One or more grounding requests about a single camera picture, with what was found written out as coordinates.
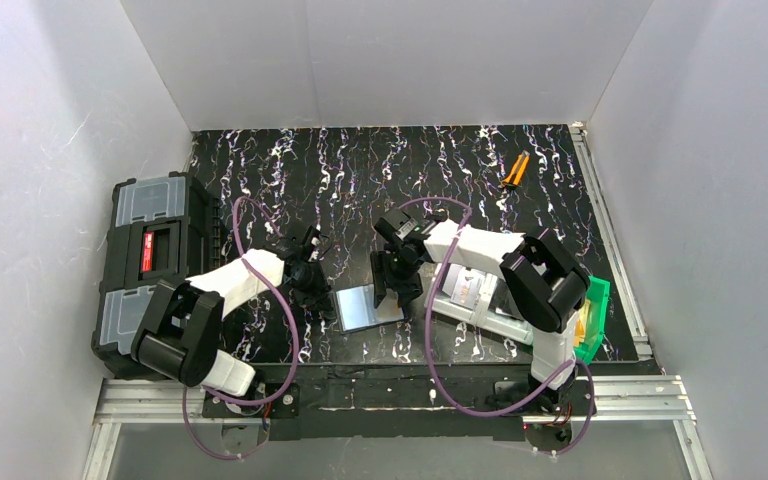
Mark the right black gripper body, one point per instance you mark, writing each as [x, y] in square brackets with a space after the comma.
[398, 270]

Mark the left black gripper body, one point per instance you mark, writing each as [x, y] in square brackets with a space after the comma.
[314, 286]

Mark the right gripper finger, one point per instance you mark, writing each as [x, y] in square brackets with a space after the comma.
[409, 289]
[381, 268]

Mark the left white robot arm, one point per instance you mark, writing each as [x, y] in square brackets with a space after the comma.
[178, 336]

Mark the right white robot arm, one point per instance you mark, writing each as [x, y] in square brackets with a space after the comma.
[547, 285]

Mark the white cards in left bin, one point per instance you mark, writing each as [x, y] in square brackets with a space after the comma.
[455, 272]

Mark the gold cards in green bin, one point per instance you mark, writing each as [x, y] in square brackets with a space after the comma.
[581, 326]

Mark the grey bin left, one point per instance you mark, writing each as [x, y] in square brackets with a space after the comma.
[442, 304]

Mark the grey bin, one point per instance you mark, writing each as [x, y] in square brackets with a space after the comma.
[499, 318]
[442, 304]

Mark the grey bin middle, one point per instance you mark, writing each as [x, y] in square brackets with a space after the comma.
[499, 318]

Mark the orange black utility knife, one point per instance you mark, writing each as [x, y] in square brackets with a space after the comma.
[516, 174]

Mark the black tool box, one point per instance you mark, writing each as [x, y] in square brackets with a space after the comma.
[159, 227]

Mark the green bin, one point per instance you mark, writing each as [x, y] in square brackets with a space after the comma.
[599, 295]

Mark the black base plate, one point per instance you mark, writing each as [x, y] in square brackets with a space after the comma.
[402, 400]

